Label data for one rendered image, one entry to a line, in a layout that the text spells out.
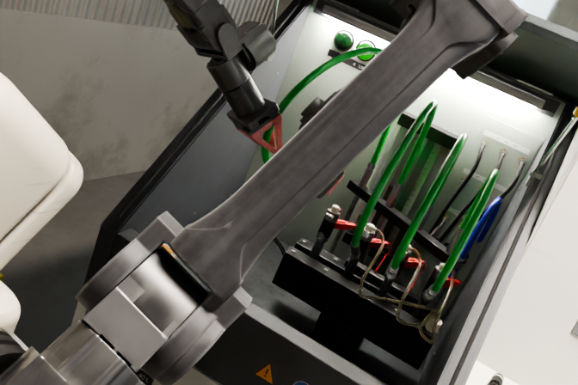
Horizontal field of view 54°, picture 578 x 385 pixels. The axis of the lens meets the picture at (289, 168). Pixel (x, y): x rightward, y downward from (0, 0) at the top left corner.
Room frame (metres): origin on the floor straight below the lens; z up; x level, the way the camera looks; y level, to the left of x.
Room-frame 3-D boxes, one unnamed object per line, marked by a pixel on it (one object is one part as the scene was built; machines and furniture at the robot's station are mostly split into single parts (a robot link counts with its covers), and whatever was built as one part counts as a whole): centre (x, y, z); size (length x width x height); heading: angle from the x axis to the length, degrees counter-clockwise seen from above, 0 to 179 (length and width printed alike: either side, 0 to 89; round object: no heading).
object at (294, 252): (1.05, -0.23, 0.91); 0.34 x 0.10 x 0.15; 74
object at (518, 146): (1.27, -0.42, 1.20); 0.13 x 0.03 x 0.31; 74
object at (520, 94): (1.34, -0.19, 1.43); 0.54 x 0.03 x 0.02; 74
